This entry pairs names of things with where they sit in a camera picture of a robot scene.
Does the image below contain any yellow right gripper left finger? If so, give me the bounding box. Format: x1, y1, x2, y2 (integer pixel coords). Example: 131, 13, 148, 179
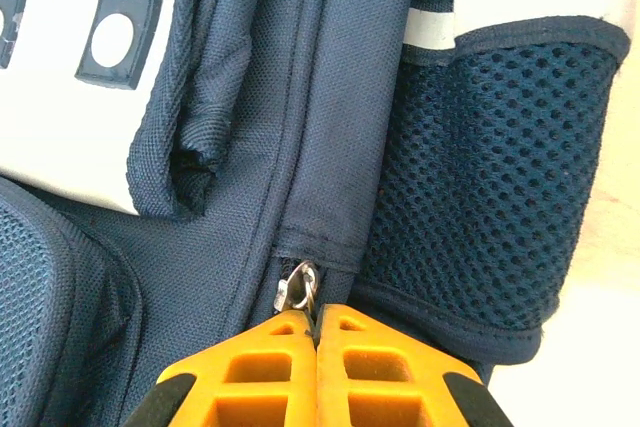
122, 309, 319, 427

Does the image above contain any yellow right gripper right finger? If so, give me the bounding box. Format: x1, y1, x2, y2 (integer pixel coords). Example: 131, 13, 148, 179
315, 302, 516, 427

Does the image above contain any navy blue backpack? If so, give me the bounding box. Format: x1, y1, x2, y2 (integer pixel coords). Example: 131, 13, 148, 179
0, 0, 634, 427

